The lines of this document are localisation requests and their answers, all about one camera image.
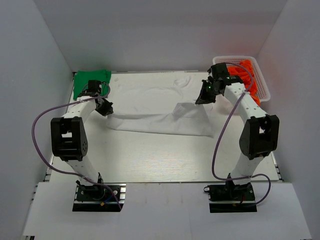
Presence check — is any white t shirt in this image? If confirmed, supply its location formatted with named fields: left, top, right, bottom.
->
left=106, top=76, right=215, bottom=137

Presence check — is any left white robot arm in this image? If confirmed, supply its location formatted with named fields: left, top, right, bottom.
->
left=50, top=95, right=113, bottom=186

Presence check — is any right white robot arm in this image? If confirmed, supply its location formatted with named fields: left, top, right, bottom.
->
left=196, top=76, right=280, bottom=186

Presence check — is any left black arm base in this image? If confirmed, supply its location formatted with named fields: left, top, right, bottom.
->
left=72, top=180, right=126, bottom=213

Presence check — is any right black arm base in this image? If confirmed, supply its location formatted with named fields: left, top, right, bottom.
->
left=203, top=181, right=257, bottom=214

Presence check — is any crumpled orange t shirt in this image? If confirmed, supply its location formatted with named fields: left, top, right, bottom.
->
left=227, top=59, right=261, bottom=106

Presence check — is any folded green t shirt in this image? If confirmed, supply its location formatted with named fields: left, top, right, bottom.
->
left=73, top=69, right=112, bottom=100

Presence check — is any white plastic basket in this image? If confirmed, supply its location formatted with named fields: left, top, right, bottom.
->
left=212, top=55, right=272, bottom=103

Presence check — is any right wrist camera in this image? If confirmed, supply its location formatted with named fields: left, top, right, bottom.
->
left=207, top=62, right=230, bottom=80

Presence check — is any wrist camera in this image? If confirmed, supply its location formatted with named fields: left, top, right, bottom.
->
left=207, top=62, right=230, bottom=80
left=86, top=80, right=102, bottom=97

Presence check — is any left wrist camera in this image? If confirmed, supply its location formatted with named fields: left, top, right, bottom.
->
left=86, top=80, right=102, bottom=97

